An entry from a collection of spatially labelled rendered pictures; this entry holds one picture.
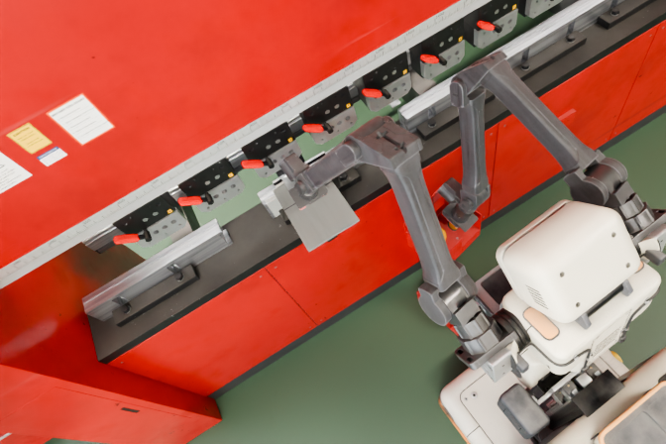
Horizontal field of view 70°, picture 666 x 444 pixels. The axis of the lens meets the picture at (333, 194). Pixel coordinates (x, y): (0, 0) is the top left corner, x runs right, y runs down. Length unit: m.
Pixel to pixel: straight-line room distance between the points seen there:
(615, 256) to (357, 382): 1.53
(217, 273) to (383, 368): 0.99
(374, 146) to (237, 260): 0.91
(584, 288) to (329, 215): 0.76
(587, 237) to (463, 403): 1.14
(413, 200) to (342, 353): 1.55
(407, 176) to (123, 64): 0.63
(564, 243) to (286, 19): 0.76
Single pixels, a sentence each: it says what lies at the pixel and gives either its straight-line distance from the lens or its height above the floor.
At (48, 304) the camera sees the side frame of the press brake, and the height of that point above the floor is 1.06.
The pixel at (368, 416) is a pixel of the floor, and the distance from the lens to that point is 2.28.
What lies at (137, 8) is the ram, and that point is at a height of 1.75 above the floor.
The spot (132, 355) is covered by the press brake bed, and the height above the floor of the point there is 0.79.
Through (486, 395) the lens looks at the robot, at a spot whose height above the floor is 0.28.
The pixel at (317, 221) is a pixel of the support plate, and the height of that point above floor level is 1.00.
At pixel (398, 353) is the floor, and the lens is 2.30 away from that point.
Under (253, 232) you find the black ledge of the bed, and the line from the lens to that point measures 1.66.
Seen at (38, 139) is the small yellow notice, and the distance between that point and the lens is 1.19.
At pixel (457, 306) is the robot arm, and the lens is 1.03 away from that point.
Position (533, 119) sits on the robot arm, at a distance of 1.18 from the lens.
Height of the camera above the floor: 2.24
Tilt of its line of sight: 57 degrees down
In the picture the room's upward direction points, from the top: 24 degrees counter-clockwise
